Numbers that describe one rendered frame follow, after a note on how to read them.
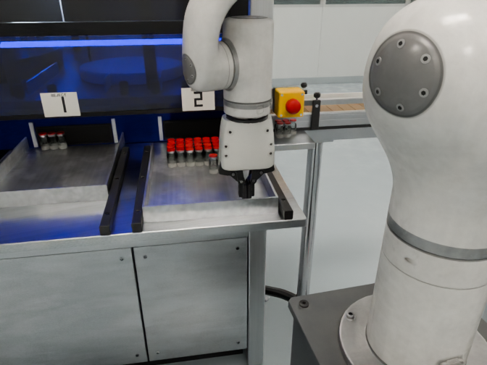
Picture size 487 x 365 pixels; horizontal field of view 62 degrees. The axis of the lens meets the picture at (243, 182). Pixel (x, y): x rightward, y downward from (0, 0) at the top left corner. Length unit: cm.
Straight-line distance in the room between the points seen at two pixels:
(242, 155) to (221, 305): 80
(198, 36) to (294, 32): 530
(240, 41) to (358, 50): 562
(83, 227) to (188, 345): 84
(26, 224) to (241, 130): 44
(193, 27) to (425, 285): 45
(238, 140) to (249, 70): 13
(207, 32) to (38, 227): 48
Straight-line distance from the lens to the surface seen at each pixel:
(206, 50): 62
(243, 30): 66
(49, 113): 113
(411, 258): 46
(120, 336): 151
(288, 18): 586
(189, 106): 108
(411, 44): 34
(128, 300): 140
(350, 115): 132
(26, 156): 121
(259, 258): 133
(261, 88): 69
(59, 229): 83
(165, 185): 92
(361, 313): 62
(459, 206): 42
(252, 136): 72
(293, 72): 598
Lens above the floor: 129
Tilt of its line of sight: 26 degrees down
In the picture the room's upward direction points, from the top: straight up
